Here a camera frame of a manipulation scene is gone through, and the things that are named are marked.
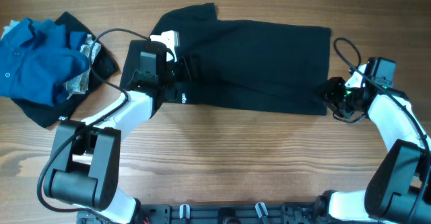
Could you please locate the black polo shirt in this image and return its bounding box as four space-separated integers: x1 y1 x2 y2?
119 2 332 116

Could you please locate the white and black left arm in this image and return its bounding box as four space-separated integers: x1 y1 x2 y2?
36 30 191 223

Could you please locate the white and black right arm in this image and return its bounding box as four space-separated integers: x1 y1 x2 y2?
318 59 430 223

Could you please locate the black shirt in pile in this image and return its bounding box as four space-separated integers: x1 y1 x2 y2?
12 11 118 128

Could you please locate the grey patterned garment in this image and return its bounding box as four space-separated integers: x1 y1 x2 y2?
63 34 102 99

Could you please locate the blue polo shirt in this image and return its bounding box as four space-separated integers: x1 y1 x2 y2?
1 17 89 106

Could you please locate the white garment under pile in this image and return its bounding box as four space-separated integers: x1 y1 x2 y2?
1 20 21 39

